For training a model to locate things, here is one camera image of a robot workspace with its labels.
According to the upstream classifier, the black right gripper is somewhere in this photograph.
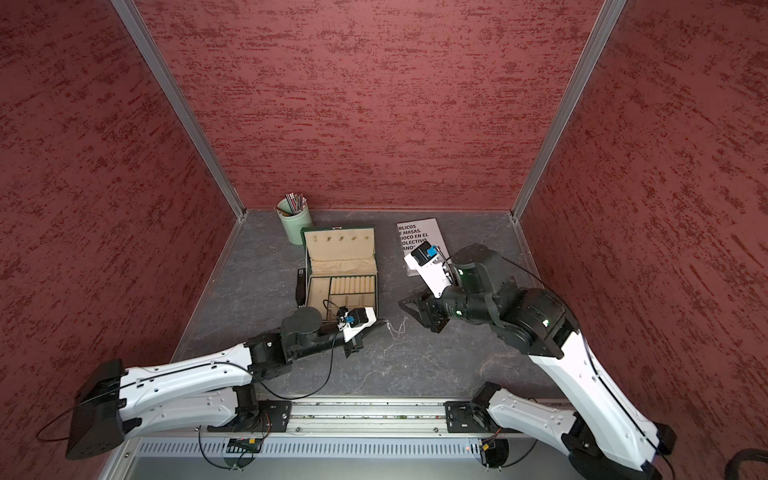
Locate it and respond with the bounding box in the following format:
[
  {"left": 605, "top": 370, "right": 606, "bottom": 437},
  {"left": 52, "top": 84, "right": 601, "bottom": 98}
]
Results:
[{"left": 398, "top": 269, "right": 496, "bottom": 330}]

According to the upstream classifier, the green jewelry box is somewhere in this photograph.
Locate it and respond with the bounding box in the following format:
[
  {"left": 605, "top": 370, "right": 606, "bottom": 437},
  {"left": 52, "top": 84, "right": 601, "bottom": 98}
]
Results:
[{"left": 302, "top": 226, "right": 379, "bottom": 321}]

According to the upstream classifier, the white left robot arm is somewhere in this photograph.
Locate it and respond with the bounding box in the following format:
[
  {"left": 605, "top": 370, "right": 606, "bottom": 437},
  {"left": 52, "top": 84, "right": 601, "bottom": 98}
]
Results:
[{"left": 65, "top": 307, "right": 380, "bottom": 460}]

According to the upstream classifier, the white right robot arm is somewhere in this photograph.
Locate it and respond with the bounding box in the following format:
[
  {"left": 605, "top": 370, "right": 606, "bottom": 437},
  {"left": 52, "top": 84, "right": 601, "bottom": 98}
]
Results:
[{"left": 399, "top": 241, "right": 676, "bottom": 479}]

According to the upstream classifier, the white book black text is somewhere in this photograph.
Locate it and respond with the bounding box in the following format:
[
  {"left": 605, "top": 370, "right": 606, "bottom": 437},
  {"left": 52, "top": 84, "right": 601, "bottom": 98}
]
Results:
[{"left": 397, "top": 218, "right": 449, "bottom": 260}]

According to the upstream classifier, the mint green pencil cup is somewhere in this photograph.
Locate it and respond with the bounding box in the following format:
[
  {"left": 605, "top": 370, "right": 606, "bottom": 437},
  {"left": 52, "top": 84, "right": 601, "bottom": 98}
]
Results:
[{"left": 276, "top": 198, "right": 312, "bottom": 245}]

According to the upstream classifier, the coloured pencils bundle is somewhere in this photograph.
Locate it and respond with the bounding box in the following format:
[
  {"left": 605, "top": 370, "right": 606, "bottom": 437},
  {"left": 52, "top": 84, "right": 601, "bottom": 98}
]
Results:
[{"left": 283, "top": 193, "right": 307, "bottom": 216}]

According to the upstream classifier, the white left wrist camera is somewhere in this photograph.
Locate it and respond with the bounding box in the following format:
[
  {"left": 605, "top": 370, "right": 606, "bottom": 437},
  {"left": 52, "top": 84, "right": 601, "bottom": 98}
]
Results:
[{"left": 337, "top": 307, "right": 377, "bottom": 343}]

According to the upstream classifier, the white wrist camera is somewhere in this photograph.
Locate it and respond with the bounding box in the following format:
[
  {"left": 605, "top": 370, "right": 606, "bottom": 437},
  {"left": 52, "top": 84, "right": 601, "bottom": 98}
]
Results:
[
  {"left": 337, "top": 307, "right": 377, "bottom": 343},
  {"left": 404, "top": 241, "right": 454, "bottom": 298}
]

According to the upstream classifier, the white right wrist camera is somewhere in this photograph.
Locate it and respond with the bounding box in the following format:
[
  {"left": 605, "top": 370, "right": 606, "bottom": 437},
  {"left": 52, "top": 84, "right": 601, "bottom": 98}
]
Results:
[{"left": 404, "top": 241, "right": 454, "bottom": 298}]

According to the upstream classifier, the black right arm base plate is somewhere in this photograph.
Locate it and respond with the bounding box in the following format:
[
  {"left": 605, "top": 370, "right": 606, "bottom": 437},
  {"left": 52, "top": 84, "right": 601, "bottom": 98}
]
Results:
[{"left": 443, "top": 401, "right": 519, "bottom": 435}]

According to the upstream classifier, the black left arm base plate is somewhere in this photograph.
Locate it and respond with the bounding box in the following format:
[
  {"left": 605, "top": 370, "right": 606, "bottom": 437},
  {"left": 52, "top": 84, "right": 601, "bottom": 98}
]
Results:
[{"left": 206, "top": 400, "right": 293, "bottom": 433}]

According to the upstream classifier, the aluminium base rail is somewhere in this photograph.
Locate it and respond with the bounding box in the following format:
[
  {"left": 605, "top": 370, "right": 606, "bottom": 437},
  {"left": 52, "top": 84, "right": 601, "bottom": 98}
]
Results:
[{"left": 100, "top": 397, "right": 579, "bottom": 479}]

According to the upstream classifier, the aluminium right corner post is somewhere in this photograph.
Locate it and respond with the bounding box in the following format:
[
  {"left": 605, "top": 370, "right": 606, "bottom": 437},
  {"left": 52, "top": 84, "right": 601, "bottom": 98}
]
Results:
[{"left": 511, "top": 0, "right": 627, "bottom": 224}]

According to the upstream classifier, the aluminium corner post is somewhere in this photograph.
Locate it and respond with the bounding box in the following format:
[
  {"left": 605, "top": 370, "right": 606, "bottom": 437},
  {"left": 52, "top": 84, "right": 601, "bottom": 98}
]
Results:
[
  {"left": 111, "top": 0, "right": 247, "bottom": 222},
  {"left": 511, "top": 0, "right": 627, "bottom": 224}
]

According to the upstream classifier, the aluminium left corner post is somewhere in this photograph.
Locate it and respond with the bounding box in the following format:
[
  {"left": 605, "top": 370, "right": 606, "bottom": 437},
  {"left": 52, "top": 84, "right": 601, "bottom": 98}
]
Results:
[{"left": 111, "top": 0, "right": 247, "bottom": 222}]

